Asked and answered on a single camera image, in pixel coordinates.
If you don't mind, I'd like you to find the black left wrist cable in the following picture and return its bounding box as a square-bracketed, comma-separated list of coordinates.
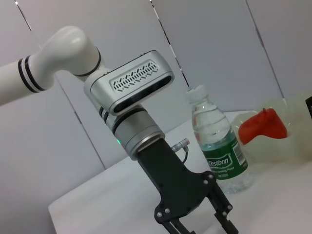
[172, 143, 190, 163]

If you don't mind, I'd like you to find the green glass fruit plate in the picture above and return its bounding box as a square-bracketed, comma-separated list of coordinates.
[229, 91, 312, 164]

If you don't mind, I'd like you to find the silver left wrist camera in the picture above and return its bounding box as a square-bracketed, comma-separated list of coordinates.
[84, 50, 174, 115]

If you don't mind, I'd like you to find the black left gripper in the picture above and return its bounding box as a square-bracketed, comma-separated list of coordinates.
[136, 138, 239, 234]

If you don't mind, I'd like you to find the green label water bottle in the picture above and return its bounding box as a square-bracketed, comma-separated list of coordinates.
[185, 84, 254, 195]

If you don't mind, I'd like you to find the red-orange fruit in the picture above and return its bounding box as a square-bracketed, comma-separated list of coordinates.
[238, 108, 288, 146]

